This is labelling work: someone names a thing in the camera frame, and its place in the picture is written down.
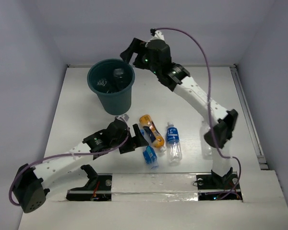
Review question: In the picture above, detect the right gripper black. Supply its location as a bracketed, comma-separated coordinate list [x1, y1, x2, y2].
[121, 36, 161, 75]

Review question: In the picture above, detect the crushed blue label bottle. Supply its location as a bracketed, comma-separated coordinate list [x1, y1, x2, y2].
[140, 129, 160, 170]

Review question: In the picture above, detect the orange milk tea bottle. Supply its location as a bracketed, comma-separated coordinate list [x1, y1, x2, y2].
[139, 115, 166, 153]

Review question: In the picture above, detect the clear bottle white cap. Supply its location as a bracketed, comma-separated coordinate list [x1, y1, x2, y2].
[94, 78, 113, 93]

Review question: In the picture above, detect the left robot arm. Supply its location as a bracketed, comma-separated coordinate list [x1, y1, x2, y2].
[9, 118, 148, 213]

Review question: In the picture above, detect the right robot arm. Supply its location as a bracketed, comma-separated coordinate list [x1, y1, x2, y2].
[120, 38, 238, 188]

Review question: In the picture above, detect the dark green plastic bin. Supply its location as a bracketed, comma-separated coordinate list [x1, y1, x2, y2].
[87, 59, 135, 115]

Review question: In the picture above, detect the blue label clear bottle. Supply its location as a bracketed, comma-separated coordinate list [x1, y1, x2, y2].
[166, 122, 182, 165]

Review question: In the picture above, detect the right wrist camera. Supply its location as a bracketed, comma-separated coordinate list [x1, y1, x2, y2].
[148, 29, 165, 42]

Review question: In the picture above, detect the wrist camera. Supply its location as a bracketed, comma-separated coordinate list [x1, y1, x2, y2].
[148, 29, 165, 42]
[115, 114, 129, 123]

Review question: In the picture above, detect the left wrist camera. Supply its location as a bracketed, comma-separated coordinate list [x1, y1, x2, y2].
[115, 114, 129, 123]

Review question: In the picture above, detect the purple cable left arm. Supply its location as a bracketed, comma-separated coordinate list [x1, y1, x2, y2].
[9, 126, 130, 207]

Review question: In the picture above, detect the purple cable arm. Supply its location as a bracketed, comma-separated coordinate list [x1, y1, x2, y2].
[9, 126, 130, 207]
[156, 27, 242, 190]

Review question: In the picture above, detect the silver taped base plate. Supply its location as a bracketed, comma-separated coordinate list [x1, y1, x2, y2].
[111, 173, 198, 202]

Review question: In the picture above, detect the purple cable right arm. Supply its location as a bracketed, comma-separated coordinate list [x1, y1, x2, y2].
[156, 27, 242, 190]

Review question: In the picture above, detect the aluminium rail right edge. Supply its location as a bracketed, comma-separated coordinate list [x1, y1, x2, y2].
[229, 65, 270, 171]

